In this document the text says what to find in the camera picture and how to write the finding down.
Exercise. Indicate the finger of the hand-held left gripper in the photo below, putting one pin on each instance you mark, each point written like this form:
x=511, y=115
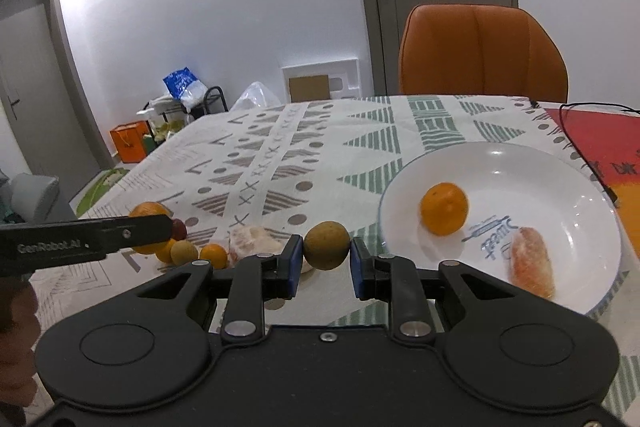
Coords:
x=140, y=232

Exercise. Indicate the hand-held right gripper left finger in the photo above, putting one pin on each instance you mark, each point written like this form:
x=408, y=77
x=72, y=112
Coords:
x=292, y=259

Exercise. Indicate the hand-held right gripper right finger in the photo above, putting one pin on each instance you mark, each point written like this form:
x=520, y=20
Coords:
x=359, y=264

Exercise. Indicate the large orange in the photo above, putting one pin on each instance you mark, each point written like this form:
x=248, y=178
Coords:
x=147, y=209

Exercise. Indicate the round brown-green fruit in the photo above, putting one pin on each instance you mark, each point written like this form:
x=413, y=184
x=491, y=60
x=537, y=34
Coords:
x=327, y=244

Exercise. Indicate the small dark red fruit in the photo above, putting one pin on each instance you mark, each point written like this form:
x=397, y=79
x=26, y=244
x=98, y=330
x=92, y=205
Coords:
x=179, y=230

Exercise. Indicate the peeled citrus segment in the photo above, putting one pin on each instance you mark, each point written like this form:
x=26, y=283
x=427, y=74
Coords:
x=255, y=244
x=532, y=264

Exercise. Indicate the small orange kumquat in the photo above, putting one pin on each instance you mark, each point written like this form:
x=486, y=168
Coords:
x=214, y=256
x=164, y=254

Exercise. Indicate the orange mandarin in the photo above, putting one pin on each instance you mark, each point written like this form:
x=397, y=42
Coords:
x=444, y=209

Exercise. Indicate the white plate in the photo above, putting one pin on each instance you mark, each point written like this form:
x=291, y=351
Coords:
x=525, y=187

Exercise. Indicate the person's left hand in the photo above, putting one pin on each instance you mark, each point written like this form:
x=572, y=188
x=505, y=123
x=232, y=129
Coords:
x=15, y=332

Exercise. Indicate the round tan fruit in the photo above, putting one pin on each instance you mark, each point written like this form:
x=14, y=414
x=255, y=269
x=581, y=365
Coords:
x=184, y=253

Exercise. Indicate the grey upholstered seat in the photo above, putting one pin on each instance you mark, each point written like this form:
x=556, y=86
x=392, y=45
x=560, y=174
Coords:
x=32, y=197

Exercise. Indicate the green floor mat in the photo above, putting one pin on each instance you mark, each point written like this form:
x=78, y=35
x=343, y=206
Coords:
x=100, y=189

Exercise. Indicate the orange box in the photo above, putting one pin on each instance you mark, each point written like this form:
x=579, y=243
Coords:
x=129, y=142

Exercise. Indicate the black metal rack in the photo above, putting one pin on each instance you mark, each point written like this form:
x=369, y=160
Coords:
x=216, y=99

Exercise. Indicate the blue white bag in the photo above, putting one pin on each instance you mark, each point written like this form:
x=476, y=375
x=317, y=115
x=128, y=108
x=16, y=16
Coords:
x=181, y=83

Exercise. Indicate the clear plastic bag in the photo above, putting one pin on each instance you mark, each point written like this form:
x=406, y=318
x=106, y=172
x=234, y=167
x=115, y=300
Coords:
x=257, y=97

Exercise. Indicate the brown cardboard piece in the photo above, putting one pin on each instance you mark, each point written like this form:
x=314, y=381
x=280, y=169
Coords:
x=309, y=88

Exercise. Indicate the white foam packaging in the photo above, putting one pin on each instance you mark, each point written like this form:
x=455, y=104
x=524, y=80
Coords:
x=346, y=69

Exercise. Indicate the orange leather chair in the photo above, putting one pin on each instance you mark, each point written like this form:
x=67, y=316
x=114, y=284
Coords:
x=480, y=52

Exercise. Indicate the red orange printed cloth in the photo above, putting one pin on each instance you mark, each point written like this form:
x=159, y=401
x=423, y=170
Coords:
x=600, y=142

